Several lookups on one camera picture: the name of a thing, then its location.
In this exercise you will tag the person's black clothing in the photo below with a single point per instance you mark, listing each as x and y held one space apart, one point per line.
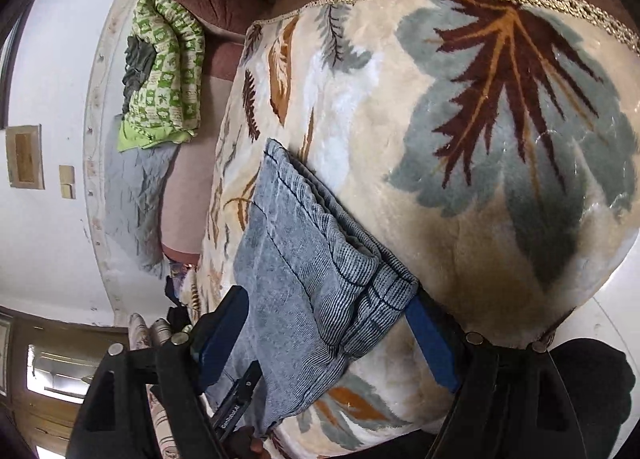
595 389

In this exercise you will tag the green patterned quilt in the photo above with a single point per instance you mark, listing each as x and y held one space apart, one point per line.
170 79

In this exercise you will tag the black cloth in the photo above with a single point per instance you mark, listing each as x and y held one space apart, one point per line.
172 294

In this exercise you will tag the person's left hand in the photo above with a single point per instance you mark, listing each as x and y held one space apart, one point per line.
250 446

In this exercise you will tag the cream leaf print blanket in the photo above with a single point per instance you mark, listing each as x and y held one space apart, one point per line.
450 264

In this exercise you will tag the white ornate bed frame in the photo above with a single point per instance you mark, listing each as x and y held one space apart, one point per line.
95 139

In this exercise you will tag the grey quilted pillow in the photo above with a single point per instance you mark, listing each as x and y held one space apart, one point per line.
130 199

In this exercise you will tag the pink bolster cushion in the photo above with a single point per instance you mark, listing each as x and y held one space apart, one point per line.
185 199

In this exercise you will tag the wooden door with glass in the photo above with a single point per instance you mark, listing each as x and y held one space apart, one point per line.
50 374

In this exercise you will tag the blue denim pants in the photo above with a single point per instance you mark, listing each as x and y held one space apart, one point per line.
300 264

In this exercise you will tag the large beige wall plate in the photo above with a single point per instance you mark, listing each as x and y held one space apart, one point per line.
22 156

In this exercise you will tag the striped floral rolled mattress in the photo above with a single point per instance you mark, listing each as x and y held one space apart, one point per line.
161 329

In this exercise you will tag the multicoloured cloth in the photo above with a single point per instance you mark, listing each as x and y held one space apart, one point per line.
182 267

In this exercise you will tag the dark grey garment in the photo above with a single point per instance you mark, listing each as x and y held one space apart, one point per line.
137 64

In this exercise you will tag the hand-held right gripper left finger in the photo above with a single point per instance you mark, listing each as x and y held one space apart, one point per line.
217 351

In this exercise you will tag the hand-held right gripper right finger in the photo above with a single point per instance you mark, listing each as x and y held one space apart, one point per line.
432 346

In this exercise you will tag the small beige wall plate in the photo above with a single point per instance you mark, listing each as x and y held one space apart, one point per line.
66 181

